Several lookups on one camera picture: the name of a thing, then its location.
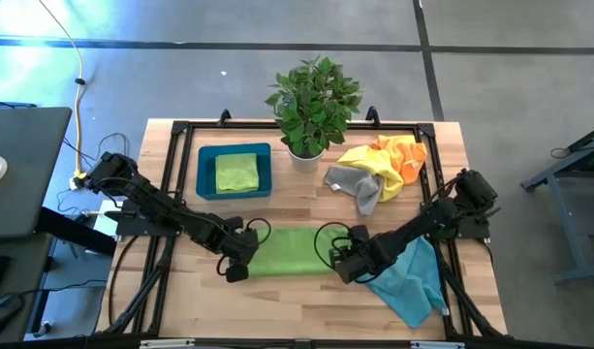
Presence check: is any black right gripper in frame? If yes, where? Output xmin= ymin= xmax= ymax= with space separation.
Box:
xmin=328 ymin=239 xmax=380 ymax=286

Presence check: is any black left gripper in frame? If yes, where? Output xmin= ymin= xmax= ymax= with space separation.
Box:
xmin=218 ymin=216 xmax=260 ymax=284

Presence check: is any grey microfiber towel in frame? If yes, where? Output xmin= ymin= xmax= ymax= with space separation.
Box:
xmin=324 ymin=164 xmax=385 ymax=217

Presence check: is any lime green microfiber towel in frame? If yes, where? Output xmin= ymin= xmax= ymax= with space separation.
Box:
xmin=214 ymin=152 xmax=261 ymax=194

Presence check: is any light blue microfiber towel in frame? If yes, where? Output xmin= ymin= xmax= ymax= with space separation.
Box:
xmin=363 ymin=236 xmax=449 ymax=330

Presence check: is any teal plastic bin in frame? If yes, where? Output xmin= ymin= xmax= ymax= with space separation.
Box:
xmin=195 ymin=142 xmax=273 ymax=201

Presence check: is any yellow microfiber towel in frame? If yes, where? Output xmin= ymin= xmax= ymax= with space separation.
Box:
xmin=337 ymin=143 xmax=405 ymax=203

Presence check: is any orange microfiber towel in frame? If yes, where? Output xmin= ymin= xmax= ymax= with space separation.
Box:
xmin=371 ymin=134 xmax=428 ymax=186

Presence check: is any small white box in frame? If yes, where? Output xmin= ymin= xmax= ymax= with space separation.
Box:
xmin=92 ymin=199 xmax=121 ymax=238

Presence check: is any green plant in white pot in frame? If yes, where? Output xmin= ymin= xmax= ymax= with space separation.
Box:
xmin=265 ymin=55 xmax=363 ymax=175

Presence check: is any yellow plug white socket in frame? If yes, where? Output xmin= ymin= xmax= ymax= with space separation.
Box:
xmin=68 ymin=169 xmax=91 ymax=191

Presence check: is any black side desk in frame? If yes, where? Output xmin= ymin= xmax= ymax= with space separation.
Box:
xmin=0 ymin=206 xmax=118 ymax=343

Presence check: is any dark grey side desk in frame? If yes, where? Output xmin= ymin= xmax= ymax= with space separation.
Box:
xmin=0 ymin=106 xmax=74 ymax=239

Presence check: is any black computer mouse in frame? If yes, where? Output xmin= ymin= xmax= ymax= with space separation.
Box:
xmin=0 ymin=293 xmax=25 ymax=340

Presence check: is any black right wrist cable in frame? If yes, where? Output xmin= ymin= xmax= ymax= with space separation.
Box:
xmin=314 ymin=221 xmax=354 ymax=271

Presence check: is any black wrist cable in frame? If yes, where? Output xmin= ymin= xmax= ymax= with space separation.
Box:
xmin=245 ymin=217 xmax=273 ymax=246
xmin=314 ymin=221 xmax=354 ymax=271

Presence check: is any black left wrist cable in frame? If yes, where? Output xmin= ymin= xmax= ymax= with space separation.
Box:
xmin=245 ymin=217 xmax=273 ymax=246

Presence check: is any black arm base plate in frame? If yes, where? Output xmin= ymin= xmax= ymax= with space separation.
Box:
xmin=422 ymin=202 xmax=491 ymax=242
xmin=105 ymin=198 xmax=184 ymax=238

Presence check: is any white bracket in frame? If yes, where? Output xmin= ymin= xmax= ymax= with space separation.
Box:
xmin=411 ymin=340 xmax=466 ymax=349
xmin=140 ymin=338 xmax=196 ymax=349

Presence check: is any black aluminium table frame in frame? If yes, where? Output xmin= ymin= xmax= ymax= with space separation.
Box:
xmin=95 ymin=106 xmax=510 ymax=349

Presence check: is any dark cable beside frame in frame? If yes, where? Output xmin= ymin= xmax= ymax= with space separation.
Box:
xmin=107 ymin=235 xmax=141 ymax=326

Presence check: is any thin black floor cable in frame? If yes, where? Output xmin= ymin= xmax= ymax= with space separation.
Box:
xmin=56 ymin=131 xmax=138 ymax=214

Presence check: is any yellow floor cable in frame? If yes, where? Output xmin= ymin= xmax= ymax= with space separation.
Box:
xmin=37 ymin=0 xmax=84 ymax=175

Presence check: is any blue-grey metal table frame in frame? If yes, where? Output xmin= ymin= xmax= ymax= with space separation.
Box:
xmin=520 ymin=123 xmax=594 ymax=286

